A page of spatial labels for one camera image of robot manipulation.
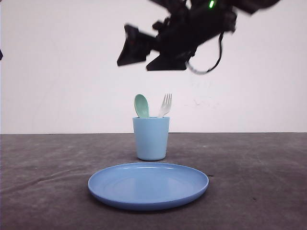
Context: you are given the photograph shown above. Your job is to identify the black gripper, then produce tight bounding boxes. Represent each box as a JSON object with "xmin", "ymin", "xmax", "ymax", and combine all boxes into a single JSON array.
[{"xmin": 117, "ymin": 0, "xmax": 236, "ymax": 71}]

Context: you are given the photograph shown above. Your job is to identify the mint green plastic spoon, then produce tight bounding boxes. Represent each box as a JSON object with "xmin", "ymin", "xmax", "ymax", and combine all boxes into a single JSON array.
[{"xmin": 134, "ymin": 94, "xmax": 150, "ymax": 118}]

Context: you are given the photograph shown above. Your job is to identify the light blue plastic cup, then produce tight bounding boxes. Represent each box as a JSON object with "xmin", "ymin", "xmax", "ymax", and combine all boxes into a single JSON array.
[{"xmin": 132, "ymin": 116, "xmax": 170, "ymax": 161}]

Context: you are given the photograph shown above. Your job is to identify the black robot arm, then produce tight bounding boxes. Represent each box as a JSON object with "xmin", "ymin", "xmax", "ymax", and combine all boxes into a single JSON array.
[{"xmin": 146, "ymin": 0, "xmax": 277, "ymax": 71}]

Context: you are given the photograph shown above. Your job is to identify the white plastic fork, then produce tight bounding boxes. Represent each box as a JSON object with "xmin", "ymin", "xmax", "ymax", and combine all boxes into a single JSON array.
[{"xmin": 157, "ymin": 93, "xmax": 172, "ymax": 118}]

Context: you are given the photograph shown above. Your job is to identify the blue plastic plate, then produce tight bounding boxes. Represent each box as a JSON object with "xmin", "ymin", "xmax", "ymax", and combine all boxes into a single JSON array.
[{"xmin": 88, "ymin": 162, "xmax": 209, "ymax": 211}]

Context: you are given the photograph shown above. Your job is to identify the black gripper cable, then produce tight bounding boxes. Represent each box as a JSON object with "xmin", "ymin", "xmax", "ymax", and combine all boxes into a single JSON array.
[{"xmin": 187, "ymin": 31, "xmax": 224, "ymax": 75}]

